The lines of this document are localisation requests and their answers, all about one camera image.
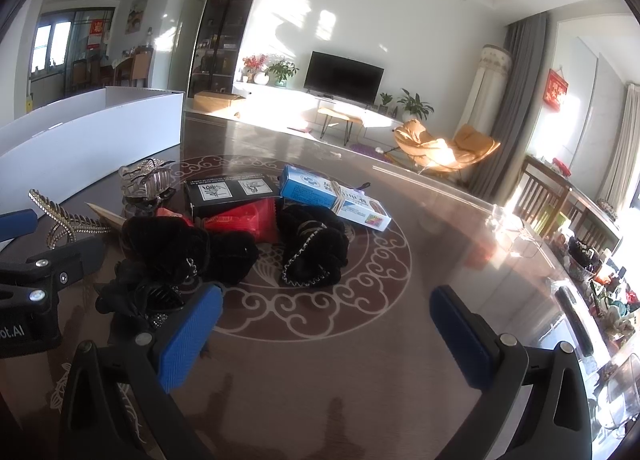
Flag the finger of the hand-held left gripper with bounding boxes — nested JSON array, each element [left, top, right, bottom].
[[0, 208, 39, 244], [0, 235, 104, 315]]

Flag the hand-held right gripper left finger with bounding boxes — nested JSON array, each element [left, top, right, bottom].
[[59, 284, 224, 460]]

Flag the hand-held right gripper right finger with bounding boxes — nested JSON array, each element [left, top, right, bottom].
[[429, 284, 610, 460]]

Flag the black flower claw clip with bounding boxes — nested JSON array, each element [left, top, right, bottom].
[[95, 260, 203, 332]]

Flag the black velvet scrunchie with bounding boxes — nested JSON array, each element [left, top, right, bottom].
[[200, 230, 260, 287], [120, 216, 211, 287]]

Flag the red packet with gold seal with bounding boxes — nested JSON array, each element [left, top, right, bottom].
[[155, 206, 194, 227]]

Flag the silver rhinestone bow claw clip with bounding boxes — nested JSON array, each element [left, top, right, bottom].
[[118, 158, 176, 202]]

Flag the plain red snack packet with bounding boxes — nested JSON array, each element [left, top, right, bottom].
[[202, 200, 278, 244]]

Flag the white cardboard box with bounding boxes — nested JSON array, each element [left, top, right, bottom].
[[0, 86, 185, 216]]

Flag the black printed box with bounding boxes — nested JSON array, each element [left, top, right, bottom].
[[183, 172, 283, 221]]

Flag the black fabric pouch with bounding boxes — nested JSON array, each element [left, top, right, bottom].
[[275, 204, 351, 288]]

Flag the dark patterned glass desktop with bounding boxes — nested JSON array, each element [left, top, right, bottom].
[[0, 112, 640, 460]]

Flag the gold rhinestone hair clip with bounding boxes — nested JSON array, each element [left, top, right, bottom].
[[27, 188, 117, 248]]

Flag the beige pointed hair clip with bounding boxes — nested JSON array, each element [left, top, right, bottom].
[[84, 201, 127, 231]]

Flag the pile of small clutter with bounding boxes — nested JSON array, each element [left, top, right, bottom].
[[565, 235, 640, 341]]

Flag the dark dining chair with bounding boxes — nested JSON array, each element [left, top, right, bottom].
[[72, 60, 93, 91]]

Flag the brown slatted wooden chair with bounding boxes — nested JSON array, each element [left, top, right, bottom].
[[512, 155, 573, 236]]

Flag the blue and white box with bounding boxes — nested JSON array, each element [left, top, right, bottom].
[[279, 165, 392, 232]]

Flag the orange lounge chair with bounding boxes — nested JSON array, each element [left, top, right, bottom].
[[440, 123, 502, 172], [393, 119, 458, 173]]

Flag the light wooden dining chair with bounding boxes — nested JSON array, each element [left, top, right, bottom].
[[131, 50, 152, 88]]

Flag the purple floor mat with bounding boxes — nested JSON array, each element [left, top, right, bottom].
[[348, 142, 396, 163]]

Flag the red door poster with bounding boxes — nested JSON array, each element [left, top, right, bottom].
[[86, 18, 110, 50]]

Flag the brown cardboard carton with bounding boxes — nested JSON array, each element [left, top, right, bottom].
[[192, 90, 247, 114]]

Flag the tall leafy potted plant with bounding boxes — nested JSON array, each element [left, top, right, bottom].
[[396, 88, 435, 123]]

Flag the white sheer curtain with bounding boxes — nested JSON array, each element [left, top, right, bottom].
[[597, 82, 640, 213]]

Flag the wooden bench with hairpin legs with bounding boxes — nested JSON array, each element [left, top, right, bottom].
[[316, 106, 363, 139]]

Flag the covered standing air conditioner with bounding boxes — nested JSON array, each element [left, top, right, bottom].
[[457, 43, 513, 141]]

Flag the grey curtain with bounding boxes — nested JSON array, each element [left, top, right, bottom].
[[470, 12, 550, 201]]

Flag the white television cabinet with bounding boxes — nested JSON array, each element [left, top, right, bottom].
[[232, 81, 401, 141]]

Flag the vase of red flowers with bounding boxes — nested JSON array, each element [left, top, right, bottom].
[[241, 54, 271, 86]]

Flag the bushy green potted plant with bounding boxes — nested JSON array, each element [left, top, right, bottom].
[[265, 57, 300, 88]]

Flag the dark glass display cabinet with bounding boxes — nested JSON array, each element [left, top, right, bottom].
[[187, 0, 268, 98]]

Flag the black flat television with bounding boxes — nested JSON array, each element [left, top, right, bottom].
[[304, 51, 385, 106]]

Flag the framed wall picture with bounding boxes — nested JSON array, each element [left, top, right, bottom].
[[124, 0, 149, 35]]

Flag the red wall hanging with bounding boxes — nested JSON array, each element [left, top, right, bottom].
[[546, 68, 570, 113]]

